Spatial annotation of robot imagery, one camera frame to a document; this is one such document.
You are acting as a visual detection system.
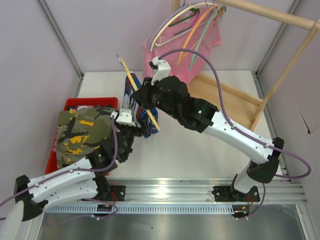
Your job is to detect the blue red white shorts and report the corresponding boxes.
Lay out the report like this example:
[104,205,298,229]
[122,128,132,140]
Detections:
[122,76,159,138]

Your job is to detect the cream hanger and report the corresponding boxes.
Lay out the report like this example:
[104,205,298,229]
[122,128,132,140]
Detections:
[149,2,223,52]
[116,54,161,132]

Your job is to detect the green yellow camouflage trousers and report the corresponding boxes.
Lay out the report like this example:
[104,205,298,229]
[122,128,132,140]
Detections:
[55,106,116,169]

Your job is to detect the orange hanger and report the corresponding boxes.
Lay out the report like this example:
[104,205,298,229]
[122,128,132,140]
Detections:
[170,2,222,57]

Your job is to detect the mint green hanger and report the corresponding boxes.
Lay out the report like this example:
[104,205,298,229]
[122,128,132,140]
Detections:
[188,3,228,71]

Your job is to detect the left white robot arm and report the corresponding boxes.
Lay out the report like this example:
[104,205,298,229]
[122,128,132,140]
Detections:
[13,125,145,222]

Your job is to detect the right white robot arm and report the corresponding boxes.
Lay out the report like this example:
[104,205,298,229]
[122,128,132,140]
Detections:
[132,76,284,197]

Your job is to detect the lilac hanger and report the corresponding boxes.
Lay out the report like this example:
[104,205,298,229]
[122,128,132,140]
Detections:
[147,0,221,52]

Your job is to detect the dark green hanger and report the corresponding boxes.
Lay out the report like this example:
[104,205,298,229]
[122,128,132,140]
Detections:
[168,8,200,27]

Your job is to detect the pink t-shirt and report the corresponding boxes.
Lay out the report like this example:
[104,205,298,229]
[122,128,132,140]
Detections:
[142,7,223,85]

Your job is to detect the wooden clothes rack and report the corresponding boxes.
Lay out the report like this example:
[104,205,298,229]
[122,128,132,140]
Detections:
[171,0,320,131]

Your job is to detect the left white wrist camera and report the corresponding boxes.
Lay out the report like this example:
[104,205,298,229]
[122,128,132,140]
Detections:
[110,108,136,127]

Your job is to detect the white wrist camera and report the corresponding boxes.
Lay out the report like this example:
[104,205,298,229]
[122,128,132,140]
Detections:
[149,57,171,86]
[110,108,136,127]

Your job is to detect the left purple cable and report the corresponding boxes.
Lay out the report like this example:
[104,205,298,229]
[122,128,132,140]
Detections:
[0,119,120,223]

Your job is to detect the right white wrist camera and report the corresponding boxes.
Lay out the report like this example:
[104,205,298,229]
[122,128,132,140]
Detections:
[149,57,171,86]

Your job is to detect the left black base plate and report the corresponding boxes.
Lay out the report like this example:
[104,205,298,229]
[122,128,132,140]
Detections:
[106,185,126,202]

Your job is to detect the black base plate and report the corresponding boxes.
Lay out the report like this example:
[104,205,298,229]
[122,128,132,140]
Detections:
[106,185,126,202]
[211,185,260,203]

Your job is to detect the white slotted cable duct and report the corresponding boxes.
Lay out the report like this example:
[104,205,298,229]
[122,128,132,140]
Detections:
[46,203,234,215]

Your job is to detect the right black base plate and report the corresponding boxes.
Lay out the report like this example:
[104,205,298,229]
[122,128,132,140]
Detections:
[211,185,260,203]

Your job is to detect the aluminium mounting rail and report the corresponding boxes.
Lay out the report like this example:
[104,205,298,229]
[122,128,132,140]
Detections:
[107,176,308,205]

